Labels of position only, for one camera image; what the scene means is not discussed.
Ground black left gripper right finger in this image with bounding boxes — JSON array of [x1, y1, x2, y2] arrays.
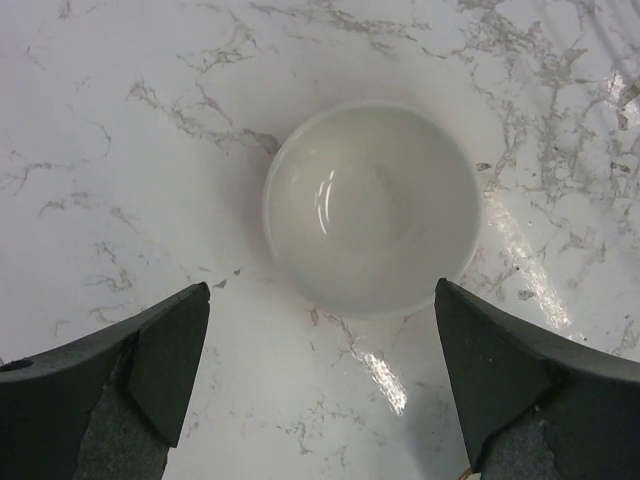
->
[[435, 279, 639, 479]]

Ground orange bowl white inside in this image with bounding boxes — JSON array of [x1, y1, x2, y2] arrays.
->
[[262, 101, 482, 319]]

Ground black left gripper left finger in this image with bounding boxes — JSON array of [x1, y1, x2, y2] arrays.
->
[[1, 283, 210, 479]]

